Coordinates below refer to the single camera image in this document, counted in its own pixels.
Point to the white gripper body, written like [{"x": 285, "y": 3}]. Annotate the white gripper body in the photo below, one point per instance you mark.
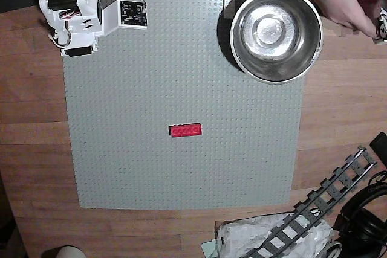
[{"x": 79, "y": 51}]

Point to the red lego block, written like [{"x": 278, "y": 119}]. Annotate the red lego block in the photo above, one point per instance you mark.
[{"x": 185, "y": 130}]

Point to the large grey lego baseplate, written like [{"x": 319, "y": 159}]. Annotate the large grey lego baseplate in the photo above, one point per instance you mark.
[{"x": 151, "y": 89}]

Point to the grey lego train track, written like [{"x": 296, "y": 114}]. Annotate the grey lego train track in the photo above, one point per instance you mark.
[{"x": 332, "y": 193}]

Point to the stainless steel bowl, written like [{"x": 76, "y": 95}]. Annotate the stainless steel bowl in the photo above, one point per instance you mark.
[{"x": 275, "y": 31}]

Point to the white cylinder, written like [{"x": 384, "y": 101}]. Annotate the white cylinder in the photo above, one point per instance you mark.
[{"x": 65, "y": 252}]

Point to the pale green sheet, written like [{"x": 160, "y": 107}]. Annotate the pale green sheet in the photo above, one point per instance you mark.
[{"x": 208, "y": 249}]

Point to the white crumpled plastic bag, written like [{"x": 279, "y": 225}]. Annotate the white crumpled plastic bag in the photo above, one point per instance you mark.
[{"x": 242, "y": 234}]

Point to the black flat rectangular object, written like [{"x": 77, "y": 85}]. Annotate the black flat rectangular object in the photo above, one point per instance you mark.
[{"x": 380, "y": 144}]

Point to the white wheel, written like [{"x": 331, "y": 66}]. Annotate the white wheel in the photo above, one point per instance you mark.
[{"x": 332, "y": 250}]

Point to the black headphones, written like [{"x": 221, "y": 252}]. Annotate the black headphones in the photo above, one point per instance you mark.
[{"x": 362, "y": 224}]

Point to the wrist camera board white housing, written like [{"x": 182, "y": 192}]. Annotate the wrist camera board white housing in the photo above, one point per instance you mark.
[{"x": 134, "y": 13}]

